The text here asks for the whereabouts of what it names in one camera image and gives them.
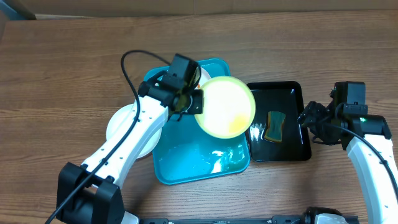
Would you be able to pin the white plate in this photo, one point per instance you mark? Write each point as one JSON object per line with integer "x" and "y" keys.
{"x": 204, "y": 78}
{"x": 116, "y": 121}

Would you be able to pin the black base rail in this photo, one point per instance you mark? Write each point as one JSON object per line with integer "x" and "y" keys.
{"x": 311, "y": 215}

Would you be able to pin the yellow-green plate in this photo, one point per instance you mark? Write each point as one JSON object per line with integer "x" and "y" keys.
{"x": 228, "y": 107}

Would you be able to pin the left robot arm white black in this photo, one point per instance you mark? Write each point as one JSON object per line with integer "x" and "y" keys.
{"x": 91, "y": 192}

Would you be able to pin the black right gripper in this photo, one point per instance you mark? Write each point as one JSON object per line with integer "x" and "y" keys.
{"x": 314, "y": 116}

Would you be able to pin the green yellow sponge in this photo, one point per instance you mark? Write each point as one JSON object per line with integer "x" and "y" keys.
{"x": 274, "y": 127}

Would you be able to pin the black rectangular tray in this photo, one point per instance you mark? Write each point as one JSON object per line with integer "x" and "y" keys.
{"x": 285, "y": 97}

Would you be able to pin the white plate on tray top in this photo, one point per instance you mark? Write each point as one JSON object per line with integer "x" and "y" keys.
{"x": 204, "y": 78}

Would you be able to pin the teal plastic tray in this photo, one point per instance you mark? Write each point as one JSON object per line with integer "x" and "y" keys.
{"x": 186, "y": 153}

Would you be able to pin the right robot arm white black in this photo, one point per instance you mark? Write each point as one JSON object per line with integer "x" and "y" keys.
{"x": 368, "y": 142}

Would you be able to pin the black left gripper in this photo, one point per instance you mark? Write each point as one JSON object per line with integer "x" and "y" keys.
{"x": 199, "y": 96}

